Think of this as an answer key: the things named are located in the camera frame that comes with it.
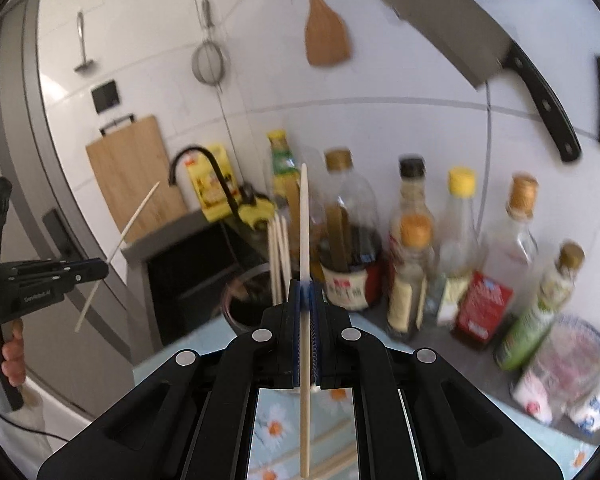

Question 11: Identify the person's left hand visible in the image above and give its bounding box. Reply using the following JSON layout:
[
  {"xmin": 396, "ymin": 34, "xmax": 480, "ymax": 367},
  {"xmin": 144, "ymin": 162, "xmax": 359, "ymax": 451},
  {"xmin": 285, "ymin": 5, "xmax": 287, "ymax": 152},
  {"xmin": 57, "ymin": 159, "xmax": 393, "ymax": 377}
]
[{"xmin": 2, "ymin": 320, "xmax": 27, "ymax": 388}]

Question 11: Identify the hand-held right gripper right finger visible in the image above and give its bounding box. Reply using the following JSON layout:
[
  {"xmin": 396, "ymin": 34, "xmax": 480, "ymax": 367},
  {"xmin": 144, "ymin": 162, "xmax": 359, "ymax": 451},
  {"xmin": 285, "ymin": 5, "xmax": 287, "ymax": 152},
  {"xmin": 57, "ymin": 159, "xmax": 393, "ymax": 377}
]
[{"xmin": 312, "ymin": 285, "xmax": 563, "ymax": 480}]

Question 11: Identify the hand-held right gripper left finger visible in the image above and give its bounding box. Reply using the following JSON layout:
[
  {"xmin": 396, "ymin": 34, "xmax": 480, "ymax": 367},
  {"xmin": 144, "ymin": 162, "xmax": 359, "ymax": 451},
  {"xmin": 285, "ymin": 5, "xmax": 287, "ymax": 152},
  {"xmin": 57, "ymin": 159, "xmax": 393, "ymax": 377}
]
[{"xmin": 37, "ymin": 280, "xmax": 308, "ymax": 480}]

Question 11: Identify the black cylindrical utensil holder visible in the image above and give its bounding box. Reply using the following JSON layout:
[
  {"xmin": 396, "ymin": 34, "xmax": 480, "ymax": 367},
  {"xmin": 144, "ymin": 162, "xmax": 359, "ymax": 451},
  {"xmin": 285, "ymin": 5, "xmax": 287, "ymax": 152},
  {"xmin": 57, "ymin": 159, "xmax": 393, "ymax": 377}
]
[{"xmin": 221, "ymin": 265, "xmax": 301, "ymax": 337}]

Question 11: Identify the black-handled cleaver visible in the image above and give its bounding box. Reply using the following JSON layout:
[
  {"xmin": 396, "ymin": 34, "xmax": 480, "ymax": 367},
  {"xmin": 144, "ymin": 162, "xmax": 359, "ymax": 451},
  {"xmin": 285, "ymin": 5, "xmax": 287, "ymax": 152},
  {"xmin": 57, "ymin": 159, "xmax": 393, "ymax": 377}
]
[{"xmin": 371, "ymin": 0, "xmax": 583, "ymax": 164}]

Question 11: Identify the wooden cutting board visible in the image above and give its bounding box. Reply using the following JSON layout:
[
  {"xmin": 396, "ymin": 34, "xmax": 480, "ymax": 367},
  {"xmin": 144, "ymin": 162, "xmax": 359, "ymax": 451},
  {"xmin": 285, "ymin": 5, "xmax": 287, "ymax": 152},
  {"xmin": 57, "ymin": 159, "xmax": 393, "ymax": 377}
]
[{"xmin": 84, "ymin": 113, "xmax": 189, "ymax": 247}]

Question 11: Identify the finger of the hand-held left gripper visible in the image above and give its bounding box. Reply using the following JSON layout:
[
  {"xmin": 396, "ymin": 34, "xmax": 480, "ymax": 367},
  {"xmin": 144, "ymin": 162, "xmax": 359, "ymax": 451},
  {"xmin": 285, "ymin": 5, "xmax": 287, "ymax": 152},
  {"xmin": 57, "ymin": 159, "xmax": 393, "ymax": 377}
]
[
  {"xmin": 2, "ymin": 266, "xmax": 109, "ymax": 287},
  {"xmin": 5, "ymin": 258, "xmax": 106, "ymax": 272}
]

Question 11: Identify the wooden spatula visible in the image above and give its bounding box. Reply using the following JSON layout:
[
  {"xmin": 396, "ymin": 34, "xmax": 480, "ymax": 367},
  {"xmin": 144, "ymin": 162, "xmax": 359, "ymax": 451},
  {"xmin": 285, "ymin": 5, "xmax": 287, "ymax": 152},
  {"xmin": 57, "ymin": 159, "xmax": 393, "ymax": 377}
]
[{"xmin": 295, "ymin": 0, "xmax": 352, "ymax": 68}]

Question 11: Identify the soy sauce jug gold cap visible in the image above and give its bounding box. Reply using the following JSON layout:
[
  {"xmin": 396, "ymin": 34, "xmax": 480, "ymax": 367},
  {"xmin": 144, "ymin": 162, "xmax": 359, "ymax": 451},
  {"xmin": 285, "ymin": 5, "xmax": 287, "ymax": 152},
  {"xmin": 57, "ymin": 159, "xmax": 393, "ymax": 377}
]
[{"xmin": 318, "ymin": 148, "xmax": 384, "ymax": 311}]

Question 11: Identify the yellow dish soap bottle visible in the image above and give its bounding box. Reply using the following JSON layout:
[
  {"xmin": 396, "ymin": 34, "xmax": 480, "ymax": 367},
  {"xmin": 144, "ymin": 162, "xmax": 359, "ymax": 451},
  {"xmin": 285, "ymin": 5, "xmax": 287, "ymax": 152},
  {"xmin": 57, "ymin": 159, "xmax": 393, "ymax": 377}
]
[{"xmin": 186, "ymin": 143, "xmax": 239, "ymax": 223}]

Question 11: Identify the small bottle beige label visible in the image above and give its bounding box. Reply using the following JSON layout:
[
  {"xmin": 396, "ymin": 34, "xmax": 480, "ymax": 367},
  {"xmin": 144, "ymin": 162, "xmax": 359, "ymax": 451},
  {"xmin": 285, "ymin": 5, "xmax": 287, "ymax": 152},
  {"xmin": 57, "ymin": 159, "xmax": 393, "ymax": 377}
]
[{"xmin": 385, "ymin": 214, "xmax": 432, "ymax": 344}]

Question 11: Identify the clear bag red print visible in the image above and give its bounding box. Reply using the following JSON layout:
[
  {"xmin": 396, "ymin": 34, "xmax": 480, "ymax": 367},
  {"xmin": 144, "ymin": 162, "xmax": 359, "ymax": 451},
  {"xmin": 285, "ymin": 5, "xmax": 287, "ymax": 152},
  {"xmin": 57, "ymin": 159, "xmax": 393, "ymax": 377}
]
[{"xmin": 509, "ymin": 312, "xmax": 600, "ymax": 429}]

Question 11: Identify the grey door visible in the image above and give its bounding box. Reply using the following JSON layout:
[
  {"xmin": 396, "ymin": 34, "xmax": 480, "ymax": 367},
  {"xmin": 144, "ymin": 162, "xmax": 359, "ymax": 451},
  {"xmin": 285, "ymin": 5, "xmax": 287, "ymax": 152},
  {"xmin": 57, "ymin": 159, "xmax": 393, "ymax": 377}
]
[{"xmin": 0, "ymin": 0, "xmax": 137, "ymax": 411}]

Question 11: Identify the person's white clothing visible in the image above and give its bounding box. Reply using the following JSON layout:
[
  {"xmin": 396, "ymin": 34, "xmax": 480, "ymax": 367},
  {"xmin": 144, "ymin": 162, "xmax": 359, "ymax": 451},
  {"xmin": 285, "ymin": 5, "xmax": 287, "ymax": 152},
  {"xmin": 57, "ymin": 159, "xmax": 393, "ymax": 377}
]
[{"xmin": 0, "ymin": 379, "xmax": 102, "ymax": 467}]

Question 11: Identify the thin black cable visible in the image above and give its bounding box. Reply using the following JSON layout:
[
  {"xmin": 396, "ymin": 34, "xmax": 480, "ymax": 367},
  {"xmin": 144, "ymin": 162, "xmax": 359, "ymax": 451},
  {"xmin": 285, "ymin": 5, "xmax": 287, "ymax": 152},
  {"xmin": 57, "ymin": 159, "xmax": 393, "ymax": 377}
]
[{"xmin": 0, "ymin": 389, "xmax": 72, "ymax": 442}]

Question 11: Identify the blue white salt bag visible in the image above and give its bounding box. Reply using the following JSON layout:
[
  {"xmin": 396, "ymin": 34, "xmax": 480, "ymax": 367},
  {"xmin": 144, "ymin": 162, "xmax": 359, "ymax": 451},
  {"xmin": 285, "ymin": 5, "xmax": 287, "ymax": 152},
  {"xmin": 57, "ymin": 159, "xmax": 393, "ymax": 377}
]
[{"xmin": 566, "ymin": 379, "xmax": 600, "ymax": 437}]

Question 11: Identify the square bottle red label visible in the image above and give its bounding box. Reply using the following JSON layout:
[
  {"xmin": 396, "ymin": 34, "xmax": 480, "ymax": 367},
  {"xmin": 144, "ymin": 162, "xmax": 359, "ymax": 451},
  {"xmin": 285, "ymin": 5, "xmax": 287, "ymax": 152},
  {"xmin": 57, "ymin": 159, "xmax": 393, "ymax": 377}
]
[{"xmin": 451, "ymin": 173, "xmax": 539, "ymax": 352}]

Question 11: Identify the clear bottle yellow cap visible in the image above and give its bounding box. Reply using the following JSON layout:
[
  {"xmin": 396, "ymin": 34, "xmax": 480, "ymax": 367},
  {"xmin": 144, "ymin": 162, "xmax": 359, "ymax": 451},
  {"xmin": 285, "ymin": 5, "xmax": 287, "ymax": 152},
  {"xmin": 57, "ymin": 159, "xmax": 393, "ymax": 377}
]
[{"xmin": 426, "ymin": 167, "xmax": 482, "ymax": 329}]

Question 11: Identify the metal mesh strainer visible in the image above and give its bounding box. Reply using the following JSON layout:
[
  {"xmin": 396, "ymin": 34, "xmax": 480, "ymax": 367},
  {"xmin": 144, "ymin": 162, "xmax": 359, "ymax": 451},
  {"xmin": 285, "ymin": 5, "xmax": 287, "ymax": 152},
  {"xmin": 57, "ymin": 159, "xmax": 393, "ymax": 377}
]
[{"xmin": 192, "ymin": 0, "xmax": 230, "ymax": 93}]

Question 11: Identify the black faucet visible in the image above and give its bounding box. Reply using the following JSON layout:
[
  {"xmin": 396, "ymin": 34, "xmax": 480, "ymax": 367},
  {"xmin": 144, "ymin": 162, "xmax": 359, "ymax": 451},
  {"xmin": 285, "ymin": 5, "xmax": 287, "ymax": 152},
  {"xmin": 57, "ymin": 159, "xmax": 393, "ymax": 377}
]
[{"xmin": 168, "ymin": 145, "xmax": 242, "ymax": 217}]

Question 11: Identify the green oil bottle gold cap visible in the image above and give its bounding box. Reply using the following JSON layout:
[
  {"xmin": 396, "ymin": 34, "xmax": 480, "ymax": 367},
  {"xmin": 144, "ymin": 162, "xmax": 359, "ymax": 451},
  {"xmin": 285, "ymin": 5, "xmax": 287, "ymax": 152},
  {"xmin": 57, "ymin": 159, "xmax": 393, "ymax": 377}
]
[{"xmin": 494, "ymin": 241, "xmax": 586, "ymax": 372}]

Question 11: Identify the bunch of wooden chopsticks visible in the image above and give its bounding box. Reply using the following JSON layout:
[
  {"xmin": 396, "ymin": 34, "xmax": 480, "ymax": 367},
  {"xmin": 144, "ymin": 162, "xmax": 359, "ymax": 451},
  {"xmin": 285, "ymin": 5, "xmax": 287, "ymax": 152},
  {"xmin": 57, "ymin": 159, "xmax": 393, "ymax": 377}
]
[{"xmin": 266, "ymin": 211, "xmax": 357, "ymax": 479}]

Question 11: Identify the black door handle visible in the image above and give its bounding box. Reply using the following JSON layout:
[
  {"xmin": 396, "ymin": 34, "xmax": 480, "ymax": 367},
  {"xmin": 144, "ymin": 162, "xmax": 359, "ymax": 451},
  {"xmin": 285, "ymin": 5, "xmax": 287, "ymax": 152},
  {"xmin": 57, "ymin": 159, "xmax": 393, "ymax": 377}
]
[{"xmin": 42, "ymin": 208, "xmax": 82, "ymax": 282}]

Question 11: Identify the single wooden chopstick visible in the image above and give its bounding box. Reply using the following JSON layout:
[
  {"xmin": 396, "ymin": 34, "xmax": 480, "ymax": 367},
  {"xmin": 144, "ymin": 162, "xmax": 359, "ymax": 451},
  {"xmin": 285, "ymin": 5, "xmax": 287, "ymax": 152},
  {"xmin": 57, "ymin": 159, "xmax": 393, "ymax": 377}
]
[
  {"xmin": 298, "ymin": 162, "xmax": 314, "ymax": 479},
  {"xmin": 74, "ymin": 181, "xmax": 161, "ymax": 334}
]

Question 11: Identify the small black wall plate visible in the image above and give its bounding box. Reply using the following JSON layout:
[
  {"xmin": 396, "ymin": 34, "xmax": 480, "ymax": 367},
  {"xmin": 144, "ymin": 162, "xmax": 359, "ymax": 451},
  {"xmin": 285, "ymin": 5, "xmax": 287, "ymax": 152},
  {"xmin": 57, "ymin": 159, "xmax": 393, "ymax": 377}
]
[{"xmin": 90, "ymin": 79, "xmax": 122, "ymax": 115}]

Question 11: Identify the dark bottle black cap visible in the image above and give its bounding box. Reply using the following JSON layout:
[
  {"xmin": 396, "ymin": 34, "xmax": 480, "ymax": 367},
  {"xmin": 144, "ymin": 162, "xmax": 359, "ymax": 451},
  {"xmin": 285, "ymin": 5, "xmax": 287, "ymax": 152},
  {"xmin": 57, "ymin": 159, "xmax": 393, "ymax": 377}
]
[{"xmin": 387, "ymin": 157, "xmax": 434, "ymax": 262}]

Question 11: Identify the green-cap oil bottle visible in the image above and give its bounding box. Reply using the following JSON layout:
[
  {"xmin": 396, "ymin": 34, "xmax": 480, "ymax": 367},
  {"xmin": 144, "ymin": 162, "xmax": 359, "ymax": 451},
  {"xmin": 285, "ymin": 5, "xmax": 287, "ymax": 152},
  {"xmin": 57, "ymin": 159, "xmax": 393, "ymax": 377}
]
[{"xmin": 266, "ymin": 130, "xmax": 301, "ymax": 212}]

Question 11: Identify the light blue daisy tablecloth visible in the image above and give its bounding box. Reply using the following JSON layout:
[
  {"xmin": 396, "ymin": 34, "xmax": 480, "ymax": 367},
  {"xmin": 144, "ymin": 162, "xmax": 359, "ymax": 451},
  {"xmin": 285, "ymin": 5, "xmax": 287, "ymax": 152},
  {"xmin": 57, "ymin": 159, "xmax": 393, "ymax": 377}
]
[{"xmin": 130, "ymin": 310, "xmax": 600, "ymax": 480}]

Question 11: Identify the black sink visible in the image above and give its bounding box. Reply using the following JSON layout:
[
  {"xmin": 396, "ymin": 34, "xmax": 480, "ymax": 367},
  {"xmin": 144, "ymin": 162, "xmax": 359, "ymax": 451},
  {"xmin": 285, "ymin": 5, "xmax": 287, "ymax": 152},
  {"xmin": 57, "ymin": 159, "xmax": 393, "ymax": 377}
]
[{"xmin": 144, "ymin": 219, "xmax": 282, "ymax": 347}]

